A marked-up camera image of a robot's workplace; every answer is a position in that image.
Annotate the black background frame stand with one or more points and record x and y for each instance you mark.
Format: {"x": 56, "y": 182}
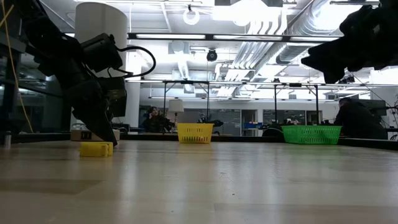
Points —
{"x": 186, "y": 82}
{"x": 275, "y": 105}

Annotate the yellow stapler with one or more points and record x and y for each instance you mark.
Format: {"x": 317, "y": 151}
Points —
{"x": 93, "y": 151}

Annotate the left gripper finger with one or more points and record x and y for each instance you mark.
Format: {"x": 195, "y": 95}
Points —
{"x": 99, "y": 121}

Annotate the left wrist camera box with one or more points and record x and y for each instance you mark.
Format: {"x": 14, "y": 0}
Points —
{"x": 101, "y": 53}

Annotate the black hanging dome camera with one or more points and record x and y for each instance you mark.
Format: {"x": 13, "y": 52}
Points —
{"x": 212, "y": 55}

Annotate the small grey cylinder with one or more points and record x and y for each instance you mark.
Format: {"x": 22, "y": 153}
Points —
{"x": 7, "y": 140}

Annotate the silver ventilation duct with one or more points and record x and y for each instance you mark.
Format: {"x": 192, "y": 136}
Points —
{"x": 303, "y": 26}

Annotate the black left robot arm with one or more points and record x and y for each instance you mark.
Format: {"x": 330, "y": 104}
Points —
{"x": 46, "y": 40}

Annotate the green plastic basket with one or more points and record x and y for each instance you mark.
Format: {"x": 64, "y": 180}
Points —
{"x": 311, "y": 134}

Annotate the large black monitor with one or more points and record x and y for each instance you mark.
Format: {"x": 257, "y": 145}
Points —
{"x": 380, "y": 105}

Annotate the person bent over desk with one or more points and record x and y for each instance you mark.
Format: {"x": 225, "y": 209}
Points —
{"x": 357, "y": 124}

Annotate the black ceiling spotlight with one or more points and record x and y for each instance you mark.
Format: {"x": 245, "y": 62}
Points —
{"x": 346, "y": 80}

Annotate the small white background lamp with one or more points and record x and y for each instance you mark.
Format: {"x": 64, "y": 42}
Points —
{"x": 176, "y": 105}

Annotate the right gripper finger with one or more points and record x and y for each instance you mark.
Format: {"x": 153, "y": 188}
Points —
{"x": 326, "y": 59}
{"x": 336, "y": 76}

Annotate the long ceiling light fixture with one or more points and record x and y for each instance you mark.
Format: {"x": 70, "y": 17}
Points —
{"x": 168, "y": 36}

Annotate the seated person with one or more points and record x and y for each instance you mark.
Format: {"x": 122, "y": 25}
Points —
{"x": 155, "y": 121}

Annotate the yellow plastic basket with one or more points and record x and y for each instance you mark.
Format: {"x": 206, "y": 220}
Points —
{"x": 194, "y": 132}

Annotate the white shade table lamp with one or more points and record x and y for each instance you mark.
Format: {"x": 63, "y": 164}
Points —
{"x": 102, "y": 18}

